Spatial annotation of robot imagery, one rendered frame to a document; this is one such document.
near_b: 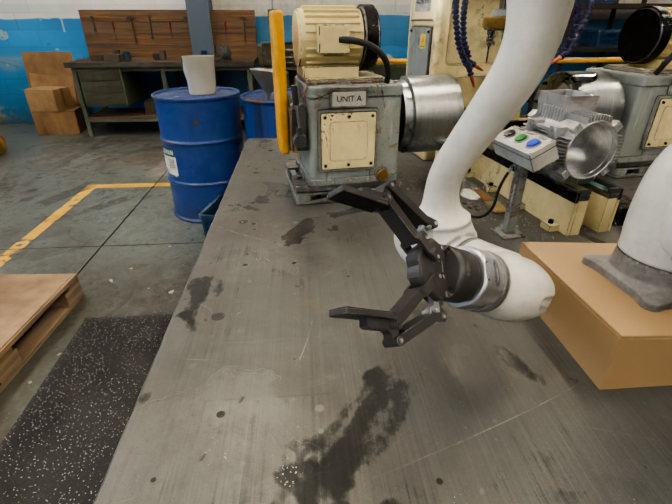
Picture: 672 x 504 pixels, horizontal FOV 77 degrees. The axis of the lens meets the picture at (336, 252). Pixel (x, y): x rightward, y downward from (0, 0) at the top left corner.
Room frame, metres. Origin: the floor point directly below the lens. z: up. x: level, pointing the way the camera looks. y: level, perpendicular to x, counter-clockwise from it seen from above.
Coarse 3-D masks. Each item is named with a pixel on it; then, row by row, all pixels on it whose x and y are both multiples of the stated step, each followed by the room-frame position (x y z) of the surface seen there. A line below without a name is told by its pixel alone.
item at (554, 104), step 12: (540, 96) 1.32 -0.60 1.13; (552, 96) 1.26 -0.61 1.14; (564, 96) 1.22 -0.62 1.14; (576, 96) 1.21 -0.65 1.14; (588, 96) 1.22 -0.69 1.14; (540, 108) 1.30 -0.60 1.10; (552, 108) 1.25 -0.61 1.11; (564, 108) 1.21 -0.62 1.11; (576, 108) 1.21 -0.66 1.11; (588, 108) 1.22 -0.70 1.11; (552, 120) 1.24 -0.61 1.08
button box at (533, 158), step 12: (516, 132) 1.10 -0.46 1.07; (528, 132) 1.08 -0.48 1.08; (504, 144) 1.08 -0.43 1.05; (516, 144) 1.05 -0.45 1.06; (540, 144) 1.00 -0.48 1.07; (552, 144) 0.99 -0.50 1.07; (504, 156) 1.10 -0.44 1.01; (516, 156) 1.04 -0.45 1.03; (528, 156) 0.98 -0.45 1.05; (540, 156) 0.98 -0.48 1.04; (552, 156) 0.99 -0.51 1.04; (528, 168) 1.00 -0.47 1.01; (540, 168) 0.99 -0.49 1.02
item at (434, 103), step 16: (400, 80) 1.48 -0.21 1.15; (416, 80) 1.45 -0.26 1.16; (432, 80) 1.46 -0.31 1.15; (448, 80) 1.47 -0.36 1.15; (416, 96) 1.40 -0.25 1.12; (432, 96) 1.41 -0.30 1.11; (448, 96) 1.42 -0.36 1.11; (400, 112) 1.43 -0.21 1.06; (416, 112) 1.38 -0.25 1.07; (432, 112) 1.39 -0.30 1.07; (448, 112) 1.40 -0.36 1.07; (400, 128) 1.42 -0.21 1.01; (416, 128) 1.38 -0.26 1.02; (432, 128) 1.39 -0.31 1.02; (448, 128) 1.40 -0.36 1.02; (400, 144) 1.41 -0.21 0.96; (416, 144) 1.40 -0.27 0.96; (432, 144) 1.42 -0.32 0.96
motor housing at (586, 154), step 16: (576, 112) 1.19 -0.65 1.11; (592, 112) 1.17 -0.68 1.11; (544, 128) 1.21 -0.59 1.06; (592, 128) 1.24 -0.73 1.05; (608, 128) 1.17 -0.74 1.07; (560, 144) 1.13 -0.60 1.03; (576, 144) 1.29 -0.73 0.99; (592, 144) 1.23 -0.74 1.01; (608, 144) 1.18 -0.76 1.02; (560, 160) 1.14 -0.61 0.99; (576, 160) 1.24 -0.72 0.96; (592, 160) 1.20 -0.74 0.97; (608, 160) 1.16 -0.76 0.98; (576, 176) 1.14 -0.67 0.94; (592, 176) 1.14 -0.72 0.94
